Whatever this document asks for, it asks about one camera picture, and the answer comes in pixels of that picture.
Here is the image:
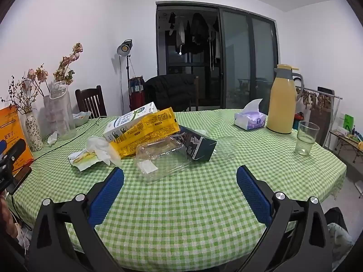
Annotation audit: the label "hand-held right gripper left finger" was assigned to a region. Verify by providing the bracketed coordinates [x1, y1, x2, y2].
[27, 167, 125, 272]

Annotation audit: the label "black flat device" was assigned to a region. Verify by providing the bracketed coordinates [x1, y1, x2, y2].
[6, 166, 32, 194]

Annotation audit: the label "hanging dark clothes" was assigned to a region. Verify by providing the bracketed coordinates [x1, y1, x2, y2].
[167, 11, 222, 60]

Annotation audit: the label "green paper bag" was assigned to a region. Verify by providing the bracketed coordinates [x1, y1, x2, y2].
[340, 113, 355, 132]

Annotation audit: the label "light patterned trousers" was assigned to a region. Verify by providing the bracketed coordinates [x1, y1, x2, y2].
[327, 223, 355, 261]

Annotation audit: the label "metal clothes rack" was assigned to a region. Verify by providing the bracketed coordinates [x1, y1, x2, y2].
[295, 85, 343, 148]

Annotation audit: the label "dried pink flowers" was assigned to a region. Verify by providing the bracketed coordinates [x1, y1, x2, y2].
[27, 42, 84, 97]

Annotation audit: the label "dark blue carton box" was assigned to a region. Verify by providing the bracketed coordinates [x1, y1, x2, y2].
[177, 125, 218, 162]

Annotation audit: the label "orange paper bag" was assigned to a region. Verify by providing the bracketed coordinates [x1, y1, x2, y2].
[0, 105, 34, 176]

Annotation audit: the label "clear drinking glass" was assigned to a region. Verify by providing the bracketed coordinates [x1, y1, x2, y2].
[294, 121, 320, 157]

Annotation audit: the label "studio lamp on stand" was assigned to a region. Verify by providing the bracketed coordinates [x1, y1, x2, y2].
[116, 39, 135, 114]

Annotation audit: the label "folding side table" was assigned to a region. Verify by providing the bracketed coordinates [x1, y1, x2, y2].
[329, 129, 363, 163]

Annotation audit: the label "red umbrella bag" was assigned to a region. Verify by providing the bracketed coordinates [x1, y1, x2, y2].
[128, 75, 146, 112]

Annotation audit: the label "purple white tissue pack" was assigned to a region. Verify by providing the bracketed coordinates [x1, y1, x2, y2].
[234, 98, 267, 131]

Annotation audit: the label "green yellow wrapper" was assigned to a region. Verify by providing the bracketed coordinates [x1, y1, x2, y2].
[68, 150, 100, 172]

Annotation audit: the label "yellow snack bag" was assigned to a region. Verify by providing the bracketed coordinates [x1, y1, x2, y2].
[109, 107, 180, 158]

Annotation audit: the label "hanging dried brown items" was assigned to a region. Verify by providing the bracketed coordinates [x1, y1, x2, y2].
[301, 89, 332, 111]

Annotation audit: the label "clear plastic clamshell container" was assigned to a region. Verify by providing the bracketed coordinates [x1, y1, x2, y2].
[133, 135, 190, 182]

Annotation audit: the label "green checked tablecloth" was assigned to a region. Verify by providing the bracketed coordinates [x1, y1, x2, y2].
[6, 108, 347, 261]

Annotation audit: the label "dark brown cabinet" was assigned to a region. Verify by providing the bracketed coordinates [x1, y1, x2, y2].
[308, 86, 335, 148]

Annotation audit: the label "white bowl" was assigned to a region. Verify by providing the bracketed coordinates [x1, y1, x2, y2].
[72, 110, 92, 126]

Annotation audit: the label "white green milk carton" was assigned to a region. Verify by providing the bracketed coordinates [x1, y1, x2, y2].
[103, 102, 158, 142]

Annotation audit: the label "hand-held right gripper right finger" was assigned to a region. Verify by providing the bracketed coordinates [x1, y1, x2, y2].
[236, 165, 332, 272]

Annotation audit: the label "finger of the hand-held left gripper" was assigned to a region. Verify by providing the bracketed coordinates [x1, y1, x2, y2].
[0, 141, 27, 165]

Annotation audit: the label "dried brown twigs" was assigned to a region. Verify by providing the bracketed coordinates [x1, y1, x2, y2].
[0, 75, 37, 115]

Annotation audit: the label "dark wooden chair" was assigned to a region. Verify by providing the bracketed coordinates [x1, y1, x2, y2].
[75, 85, 108, 119]

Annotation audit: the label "black jacket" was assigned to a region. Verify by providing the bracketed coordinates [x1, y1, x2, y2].
[144, 74, 196, 112]

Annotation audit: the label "sliding glass door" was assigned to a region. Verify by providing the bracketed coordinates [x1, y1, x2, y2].
[155, 1, 280, 112]

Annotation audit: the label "crumpled white tissue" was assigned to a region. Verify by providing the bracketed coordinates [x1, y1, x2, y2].
[85, 136, 122, 166]

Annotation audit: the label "black cable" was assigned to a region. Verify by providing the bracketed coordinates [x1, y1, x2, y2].
[31, 116, 100, 159]

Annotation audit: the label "clear ribbed pitcher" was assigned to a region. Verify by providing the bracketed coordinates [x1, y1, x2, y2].
[42, 81, 77, 140]

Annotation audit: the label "yellow thermos jug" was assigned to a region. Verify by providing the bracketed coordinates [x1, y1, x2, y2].
[266, 64, 305, 134]

